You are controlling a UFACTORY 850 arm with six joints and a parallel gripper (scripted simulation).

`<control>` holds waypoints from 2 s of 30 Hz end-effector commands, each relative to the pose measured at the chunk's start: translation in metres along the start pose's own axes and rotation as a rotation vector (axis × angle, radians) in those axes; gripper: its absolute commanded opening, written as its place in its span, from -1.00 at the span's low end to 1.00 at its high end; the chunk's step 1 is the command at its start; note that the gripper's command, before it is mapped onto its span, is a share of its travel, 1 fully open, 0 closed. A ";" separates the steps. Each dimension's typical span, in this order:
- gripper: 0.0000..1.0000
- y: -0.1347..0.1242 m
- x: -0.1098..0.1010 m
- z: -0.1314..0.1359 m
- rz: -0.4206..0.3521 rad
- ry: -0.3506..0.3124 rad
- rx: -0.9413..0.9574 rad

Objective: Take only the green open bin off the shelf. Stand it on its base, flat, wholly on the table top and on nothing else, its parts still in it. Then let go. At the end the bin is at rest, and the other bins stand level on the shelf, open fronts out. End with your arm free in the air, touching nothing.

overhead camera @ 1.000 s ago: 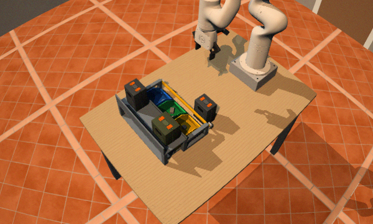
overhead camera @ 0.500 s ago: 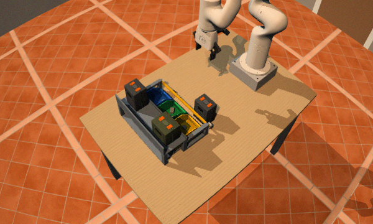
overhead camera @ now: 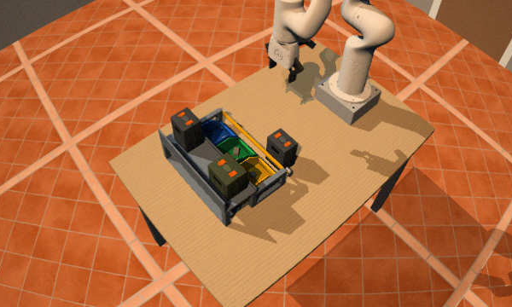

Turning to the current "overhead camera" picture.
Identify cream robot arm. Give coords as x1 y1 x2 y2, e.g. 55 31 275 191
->
272 0 395 103

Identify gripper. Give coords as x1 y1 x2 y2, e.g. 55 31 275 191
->
265 34 304 83

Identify green bin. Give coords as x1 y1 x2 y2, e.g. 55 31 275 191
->
216 137 256 164

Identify yellow thin bar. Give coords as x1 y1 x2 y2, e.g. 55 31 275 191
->
222 110 288 174

